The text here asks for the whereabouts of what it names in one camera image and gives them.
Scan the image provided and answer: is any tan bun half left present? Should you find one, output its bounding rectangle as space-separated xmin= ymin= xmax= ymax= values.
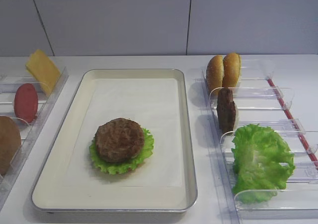
xmin=206 ymin=55 xmax=224 ymax=92

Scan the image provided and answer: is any tan bun half right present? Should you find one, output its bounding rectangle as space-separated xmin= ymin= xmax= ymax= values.
xmin=222 ymin=53 xmax=241 ymax=87

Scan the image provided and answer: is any large green lettuce leaf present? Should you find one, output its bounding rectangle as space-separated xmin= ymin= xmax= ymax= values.
xmin=232 ymin=124 xmax=296 ymax=204

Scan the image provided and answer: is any clear acrylic rack right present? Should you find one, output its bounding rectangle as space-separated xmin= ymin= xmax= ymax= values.
xmin=200 ymin=60 xmax=318 ymax=224

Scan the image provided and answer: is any brown meat patty in rack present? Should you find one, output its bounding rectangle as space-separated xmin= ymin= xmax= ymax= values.
xmin=217 ymin=87 xmax=237 ymax=134

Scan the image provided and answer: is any brown meat patty on tray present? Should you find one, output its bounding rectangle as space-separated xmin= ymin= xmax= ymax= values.
xmin=94 ymin=118 xmax=145 ymax=163

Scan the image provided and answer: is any brown bread bun left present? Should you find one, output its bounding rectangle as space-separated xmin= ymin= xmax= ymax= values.
xmin=0 ymin=116 xmax=21 ymax=175

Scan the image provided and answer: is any red tomato slice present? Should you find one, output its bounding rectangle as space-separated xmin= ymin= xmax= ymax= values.
xmin=14 ymin=83 xmax=38 ymax=123

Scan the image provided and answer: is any white paper tray liner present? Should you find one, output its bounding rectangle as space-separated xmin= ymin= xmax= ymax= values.
xmin=64 ymin=78 xmax=182 ymax=187

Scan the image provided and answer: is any clear acrylic rack left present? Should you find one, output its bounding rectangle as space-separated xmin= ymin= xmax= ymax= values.
xmin=0 ymin=57 xmax=69 ymax=207

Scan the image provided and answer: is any clear acrylic rack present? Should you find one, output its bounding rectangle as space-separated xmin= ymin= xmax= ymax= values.
xmin=0 ymin=57 xmax=69 ymax=207
xmin=200 ymin=60 xmax=318 ymax=224

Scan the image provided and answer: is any yellow cheese slice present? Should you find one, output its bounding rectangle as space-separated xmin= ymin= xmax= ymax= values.
xmin=27 ymin=49 xmax=61 ymax=97
xmin=25 ymin=63 xmax=34 ymax=76

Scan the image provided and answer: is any white metal tray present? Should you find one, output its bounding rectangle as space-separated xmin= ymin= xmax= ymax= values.
xmin=32 ymin=69 xmax=197 ymax=212

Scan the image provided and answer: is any tan bun half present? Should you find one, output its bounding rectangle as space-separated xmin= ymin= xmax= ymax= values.
xmin=222 ymin=53 xmax=241 ymax=87
xmin=206 ymin=55 xmax=224 ymax=92

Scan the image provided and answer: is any green lettuce leaf on tray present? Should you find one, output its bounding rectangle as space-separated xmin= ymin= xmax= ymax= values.
xmin=89 ymin=128 xmax=155 ymax=175

